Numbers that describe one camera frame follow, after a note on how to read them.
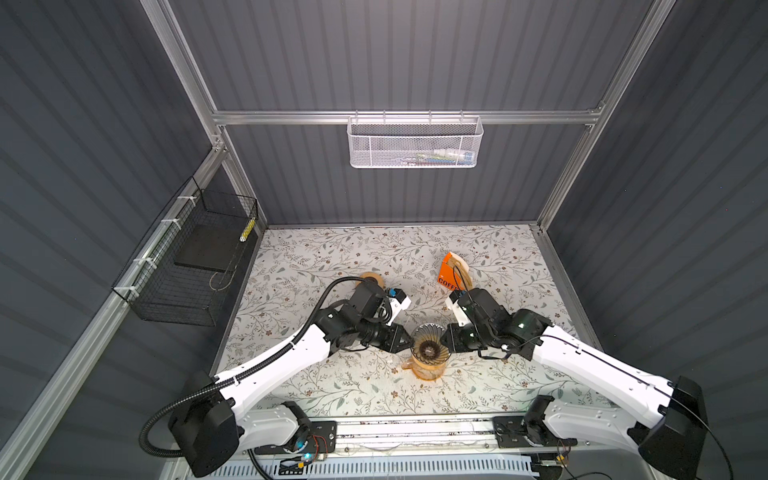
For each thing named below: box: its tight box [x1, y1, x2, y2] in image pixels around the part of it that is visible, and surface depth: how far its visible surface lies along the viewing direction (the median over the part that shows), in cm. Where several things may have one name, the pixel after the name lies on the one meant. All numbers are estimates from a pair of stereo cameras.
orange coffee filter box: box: [438, 252, 465, 291], surface depth 99 cm
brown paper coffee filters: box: [449, 252, 473, 291], surface depth 100 cm
